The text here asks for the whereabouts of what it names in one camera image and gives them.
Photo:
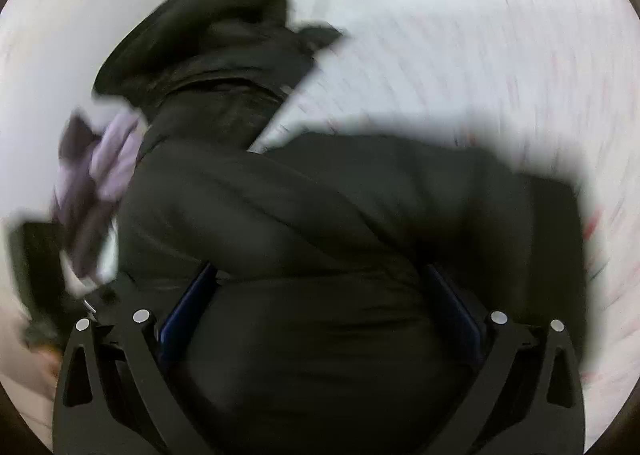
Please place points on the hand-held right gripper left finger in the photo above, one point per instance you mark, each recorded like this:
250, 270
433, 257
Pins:
187, 305

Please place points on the black puffer jacket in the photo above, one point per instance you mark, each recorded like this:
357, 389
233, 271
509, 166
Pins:
325, 215

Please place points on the white striped quilt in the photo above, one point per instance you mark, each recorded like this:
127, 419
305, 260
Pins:
450, 35

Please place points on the purple cloth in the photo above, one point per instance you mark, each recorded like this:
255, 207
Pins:
105, 160

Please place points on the shiny black jacket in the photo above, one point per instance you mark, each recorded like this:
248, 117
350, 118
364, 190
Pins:
215, 60

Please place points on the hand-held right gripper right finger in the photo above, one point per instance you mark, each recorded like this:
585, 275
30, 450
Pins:
455, 305

